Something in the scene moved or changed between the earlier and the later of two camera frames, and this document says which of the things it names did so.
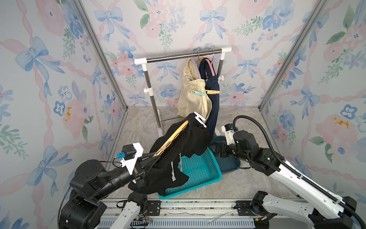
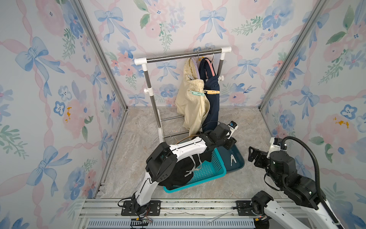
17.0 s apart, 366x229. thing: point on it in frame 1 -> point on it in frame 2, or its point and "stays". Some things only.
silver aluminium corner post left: [88, 14] stays
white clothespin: [199, 118] -> [232, 157]
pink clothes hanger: [210, 62] stays
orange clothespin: [212, 92] stays
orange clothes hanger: [171, 139] -> [190, 136]
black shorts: [188, 136] -> [183, 173]
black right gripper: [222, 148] -> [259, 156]
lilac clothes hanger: [196, 65] stays
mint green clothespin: [198, 93] stays
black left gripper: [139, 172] -> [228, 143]
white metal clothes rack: [149, 91] stays
